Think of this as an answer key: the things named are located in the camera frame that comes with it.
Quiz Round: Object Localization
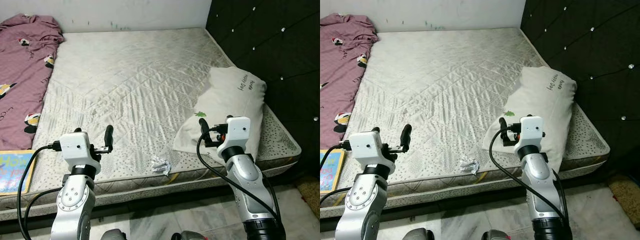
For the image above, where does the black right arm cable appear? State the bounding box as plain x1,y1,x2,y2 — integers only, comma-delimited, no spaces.
488,127,571,226
196,127,282,226

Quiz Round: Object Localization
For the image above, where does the black tufted headboard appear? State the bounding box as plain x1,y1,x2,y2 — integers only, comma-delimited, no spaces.
206,0,321,176
520,0,640,176

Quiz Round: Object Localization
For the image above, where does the purple printed blanket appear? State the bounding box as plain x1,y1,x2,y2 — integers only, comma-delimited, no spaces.
0,13,65,151
320,13,379,150

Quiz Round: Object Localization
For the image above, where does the grey right robot leg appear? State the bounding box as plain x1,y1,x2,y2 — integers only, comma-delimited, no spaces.
481,229,511,240
172,231,208,240

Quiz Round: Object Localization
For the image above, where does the colourful children's book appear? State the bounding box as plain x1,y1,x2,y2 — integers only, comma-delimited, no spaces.
320,148,346,194
0,150,37,196

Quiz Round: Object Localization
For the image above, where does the grey robot leg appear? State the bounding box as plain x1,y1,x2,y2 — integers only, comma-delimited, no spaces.
172,231,208,240
481,229,511,240
100,229,128,240
402,228,435,240

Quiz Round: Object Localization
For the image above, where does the grey left robot leg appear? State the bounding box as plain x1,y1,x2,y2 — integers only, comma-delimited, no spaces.
100,229,128,240
402,228,435,240

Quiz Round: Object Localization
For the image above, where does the brown shaggy rug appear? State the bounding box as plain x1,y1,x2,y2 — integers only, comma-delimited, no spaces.
295,175,321,221
607,175,640,231

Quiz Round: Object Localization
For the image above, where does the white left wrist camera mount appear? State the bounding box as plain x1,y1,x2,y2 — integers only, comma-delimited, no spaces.
348,131,391,173
60,131,101,175

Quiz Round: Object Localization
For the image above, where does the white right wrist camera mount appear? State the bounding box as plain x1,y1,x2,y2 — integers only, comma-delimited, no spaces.
218,116,251,158
513,116,545,153

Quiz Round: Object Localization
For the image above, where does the white quilted mattress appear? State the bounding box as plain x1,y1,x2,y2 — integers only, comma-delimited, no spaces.
0,27,302,211
320,27,611,218

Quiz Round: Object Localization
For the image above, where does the cream pillow with green print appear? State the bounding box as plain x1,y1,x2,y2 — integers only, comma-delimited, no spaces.
481,66,577,173
173,66,266,166

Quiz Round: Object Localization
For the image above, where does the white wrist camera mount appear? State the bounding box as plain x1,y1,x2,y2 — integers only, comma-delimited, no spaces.
513,116,545,153
348,131,391,173
218,116,251,158
60,131,101,175

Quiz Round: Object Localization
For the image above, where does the dark bed frame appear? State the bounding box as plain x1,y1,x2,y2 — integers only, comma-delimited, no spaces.
320,172,621,233
0,170,311,236

